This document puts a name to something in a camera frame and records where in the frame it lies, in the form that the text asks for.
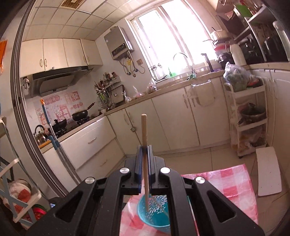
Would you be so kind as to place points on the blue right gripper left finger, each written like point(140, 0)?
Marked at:
point(138, 169)

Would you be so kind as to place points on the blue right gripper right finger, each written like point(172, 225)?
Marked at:
point(151, 171)

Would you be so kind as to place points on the wooden chopstick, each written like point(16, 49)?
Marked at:
point(145, 158)
point(159, 206)

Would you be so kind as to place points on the kitchen faucet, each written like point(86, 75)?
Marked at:
point(182, 65)

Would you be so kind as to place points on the teal perforated plastic basket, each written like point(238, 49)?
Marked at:
point(154, 217)

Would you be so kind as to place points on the pink checkered plastic tablecloth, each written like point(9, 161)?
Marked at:
point(220, 202)

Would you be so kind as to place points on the black frying pan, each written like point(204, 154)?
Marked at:
point(82, 114)

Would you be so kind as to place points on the black wok on stove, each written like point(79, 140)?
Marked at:
point(59, 126)

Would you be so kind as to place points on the white plastic bag on door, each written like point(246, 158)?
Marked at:
point(203, 94)

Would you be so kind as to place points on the metal kettle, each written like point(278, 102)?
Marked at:
point(40, 135)

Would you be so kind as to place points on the white storage trolley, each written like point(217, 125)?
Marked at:
point(248, 117)

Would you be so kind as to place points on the white board on floor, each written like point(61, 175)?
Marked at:
point(269, 175)

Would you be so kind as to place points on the red patterned bag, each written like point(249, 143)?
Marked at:
point(21, 190)

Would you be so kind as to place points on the range hood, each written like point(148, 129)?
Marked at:
point(51, 81)

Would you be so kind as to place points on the green vegetable plastic bag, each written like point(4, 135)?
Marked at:
point(238, 77)

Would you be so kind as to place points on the gas water heater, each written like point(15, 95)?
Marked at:
point(118, 43)

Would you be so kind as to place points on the white thermos jug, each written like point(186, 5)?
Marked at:
point(237, 55)

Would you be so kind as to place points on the metal shelf rack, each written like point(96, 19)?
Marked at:
point(260, 34)

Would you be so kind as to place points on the utensil rack on wall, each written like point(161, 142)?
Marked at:
point(110, 91)

